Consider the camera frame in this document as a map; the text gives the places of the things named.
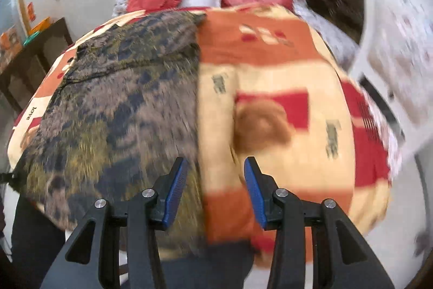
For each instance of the orange red printed blanket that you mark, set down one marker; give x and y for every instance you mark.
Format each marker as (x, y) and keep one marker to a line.
(287, 72)

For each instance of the white floral upholstered chair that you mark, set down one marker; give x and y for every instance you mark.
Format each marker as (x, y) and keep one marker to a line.
(399, 38)

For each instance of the dark wooden side table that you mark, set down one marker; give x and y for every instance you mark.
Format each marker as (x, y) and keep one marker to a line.
(40, 42)

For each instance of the red paper wall sticker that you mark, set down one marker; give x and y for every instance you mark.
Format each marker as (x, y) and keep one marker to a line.
(31, 11)

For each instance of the dark floral shirt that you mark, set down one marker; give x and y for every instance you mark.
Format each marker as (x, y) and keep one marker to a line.
(118, 106)

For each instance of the orange gift box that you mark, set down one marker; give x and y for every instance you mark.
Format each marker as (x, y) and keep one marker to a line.
(8, 42)

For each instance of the carved dark wooden cabinet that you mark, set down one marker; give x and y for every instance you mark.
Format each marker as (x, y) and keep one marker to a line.
(331, 1)

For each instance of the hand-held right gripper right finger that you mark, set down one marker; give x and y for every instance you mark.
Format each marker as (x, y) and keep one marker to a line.
(253, 194)

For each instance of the yellow box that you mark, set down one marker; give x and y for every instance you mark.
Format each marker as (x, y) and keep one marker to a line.
(40, 25)

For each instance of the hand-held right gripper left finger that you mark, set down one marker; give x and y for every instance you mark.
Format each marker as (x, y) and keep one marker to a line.
(176, 194)

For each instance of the lace-edged bed cover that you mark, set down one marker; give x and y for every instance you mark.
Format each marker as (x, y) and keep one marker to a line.
(389, 136)

